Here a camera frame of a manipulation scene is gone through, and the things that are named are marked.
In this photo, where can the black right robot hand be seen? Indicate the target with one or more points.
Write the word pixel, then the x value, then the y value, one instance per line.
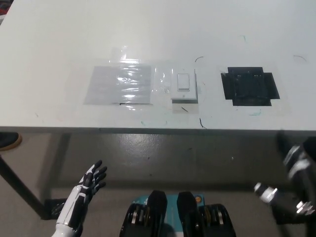
pixel 296 163

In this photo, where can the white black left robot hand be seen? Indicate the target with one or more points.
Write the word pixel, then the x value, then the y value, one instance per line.
pixel 81 197

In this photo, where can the white wall rocker switch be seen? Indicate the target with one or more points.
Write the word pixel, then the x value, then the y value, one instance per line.
pixel 184 85

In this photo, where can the black metal table leg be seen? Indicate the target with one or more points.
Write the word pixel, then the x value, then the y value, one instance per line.
pixel 22 186

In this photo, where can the black tape square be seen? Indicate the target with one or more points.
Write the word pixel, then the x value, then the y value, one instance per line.
pixel 249 86

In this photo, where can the black round object tan rim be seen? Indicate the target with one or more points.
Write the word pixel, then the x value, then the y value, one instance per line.
pixel 8 140

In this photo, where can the grey laminated sheet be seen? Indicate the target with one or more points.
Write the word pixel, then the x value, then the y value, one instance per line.
pixel 118 85

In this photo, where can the clear plastic film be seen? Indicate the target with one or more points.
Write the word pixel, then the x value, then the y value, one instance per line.
pixel 161 80

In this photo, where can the red object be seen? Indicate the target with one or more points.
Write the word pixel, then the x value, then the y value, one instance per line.
pixel 2 7

